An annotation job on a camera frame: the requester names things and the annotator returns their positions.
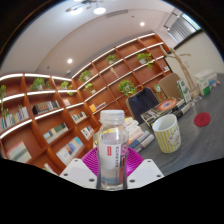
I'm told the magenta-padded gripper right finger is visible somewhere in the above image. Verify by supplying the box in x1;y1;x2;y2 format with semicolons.
124;146;165;190

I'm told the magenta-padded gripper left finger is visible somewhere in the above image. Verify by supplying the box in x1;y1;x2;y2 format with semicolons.
58;147;101;190

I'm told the clear plastic water bottle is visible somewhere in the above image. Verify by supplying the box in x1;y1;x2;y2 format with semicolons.
96;109;131;191

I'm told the colourful stack of books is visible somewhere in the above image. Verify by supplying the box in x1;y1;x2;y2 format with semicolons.
123;116;156;154

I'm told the yellow striped white mug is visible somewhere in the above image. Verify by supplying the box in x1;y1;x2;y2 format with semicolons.
151;113;183;155

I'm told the orange wooden shelf unit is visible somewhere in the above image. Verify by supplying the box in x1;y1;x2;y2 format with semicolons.
0;31;175;176

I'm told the book stack with orange disc cover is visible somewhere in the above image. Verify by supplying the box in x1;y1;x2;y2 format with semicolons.
140;96;196;129

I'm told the dark blue office chair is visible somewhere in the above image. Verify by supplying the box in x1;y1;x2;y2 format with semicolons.
126;86;161;125

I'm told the flat round red coaster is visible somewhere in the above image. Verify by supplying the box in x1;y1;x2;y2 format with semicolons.
193;111;212;128

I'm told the brown chair back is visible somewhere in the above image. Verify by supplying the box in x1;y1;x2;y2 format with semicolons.
157;72;183;101

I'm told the tall green white carton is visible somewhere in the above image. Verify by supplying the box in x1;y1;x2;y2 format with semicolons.
176;78;193;104

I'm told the wooden artist mannequin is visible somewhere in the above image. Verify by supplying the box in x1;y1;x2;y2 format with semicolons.
158;44;201;100

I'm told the stack of white books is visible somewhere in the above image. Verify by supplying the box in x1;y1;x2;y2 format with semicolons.
193;68;218;86

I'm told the grey curtain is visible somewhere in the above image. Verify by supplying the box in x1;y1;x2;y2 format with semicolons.
166;16;198;45

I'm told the window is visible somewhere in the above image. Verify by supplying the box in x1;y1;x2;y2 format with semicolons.
181;12;203;31

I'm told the ceiling air vent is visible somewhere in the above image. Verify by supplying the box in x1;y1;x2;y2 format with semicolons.
105;8;130;19

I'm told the branched ceiling lamp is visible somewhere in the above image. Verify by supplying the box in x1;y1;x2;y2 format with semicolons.
64;0;108;16

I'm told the black track light rail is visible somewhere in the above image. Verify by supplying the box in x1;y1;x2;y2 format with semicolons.
162;11;181;31

